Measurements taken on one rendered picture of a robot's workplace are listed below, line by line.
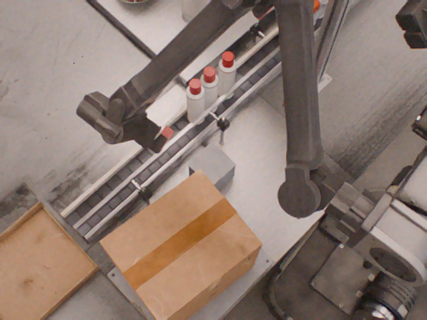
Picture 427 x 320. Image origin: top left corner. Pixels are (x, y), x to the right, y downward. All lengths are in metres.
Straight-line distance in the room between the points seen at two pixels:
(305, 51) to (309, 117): 0.11
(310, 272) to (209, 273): 0.98
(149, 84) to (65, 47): 0.86
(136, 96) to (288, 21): 0.35
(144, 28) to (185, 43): 0.83
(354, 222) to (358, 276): 1.27
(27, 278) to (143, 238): 0.46
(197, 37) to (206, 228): 0.49
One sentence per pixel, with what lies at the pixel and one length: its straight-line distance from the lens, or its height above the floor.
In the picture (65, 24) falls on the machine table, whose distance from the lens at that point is 2.02.
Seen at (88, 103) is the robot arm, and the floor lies 1.33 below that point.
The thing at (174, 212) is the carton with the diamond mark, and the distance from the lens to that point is 1.37.
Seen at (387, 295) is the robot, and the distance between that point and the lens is 2.13.
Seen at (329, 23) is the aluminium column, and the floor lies 1.14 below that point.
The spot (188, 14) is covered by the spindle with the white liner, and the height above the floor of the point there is 0.92.
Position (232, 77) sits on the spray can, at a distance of 1.65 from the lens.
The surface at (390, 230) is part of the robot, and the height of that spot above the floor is 1.50.
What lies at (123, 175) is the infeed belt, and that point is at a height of 0.88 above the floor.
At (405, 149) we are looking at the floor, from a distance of 2.81.
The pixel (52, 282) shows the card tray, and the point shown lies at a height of 0.83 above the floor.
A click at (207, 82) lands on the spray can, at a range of 1.59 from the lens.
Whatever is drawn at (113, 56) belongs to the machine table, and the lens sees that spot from 1.92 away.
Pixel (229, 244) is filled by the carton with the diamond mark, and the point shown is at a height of 1.12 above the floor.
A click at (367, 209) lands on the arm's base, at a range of 1.02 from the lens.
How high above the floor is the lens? 2.43
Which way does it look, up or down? 67 degrees down
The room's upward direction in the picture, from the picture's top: 2 degrees clockwise
